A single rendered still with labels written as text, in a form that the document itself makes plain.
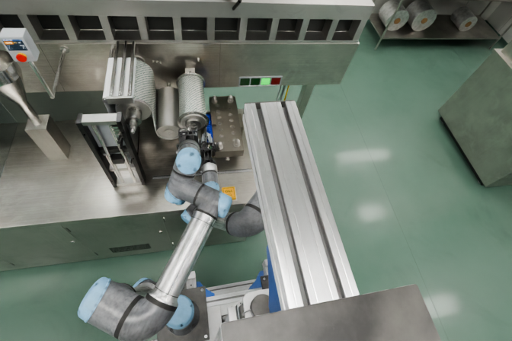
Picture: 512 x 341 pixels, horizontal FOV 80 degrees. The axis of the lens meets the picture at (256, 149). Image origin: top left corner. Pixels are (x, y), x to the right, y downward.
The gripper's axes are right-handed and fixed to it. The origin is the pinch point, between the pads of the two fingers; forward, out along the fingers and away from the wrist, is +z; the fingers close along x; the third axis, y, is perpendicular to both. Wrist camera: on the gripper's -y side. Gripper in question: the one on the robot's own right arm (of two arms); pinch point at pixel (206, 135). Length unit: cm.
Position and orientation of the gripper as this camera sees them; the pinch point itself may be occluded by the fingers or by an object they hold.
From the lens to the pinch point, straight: 163.2
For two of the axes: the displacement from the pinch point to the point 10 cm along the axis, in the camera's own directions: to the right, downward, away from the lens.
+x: -9.8, 0.7, -1.9
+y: 1.2, -5.5, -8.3
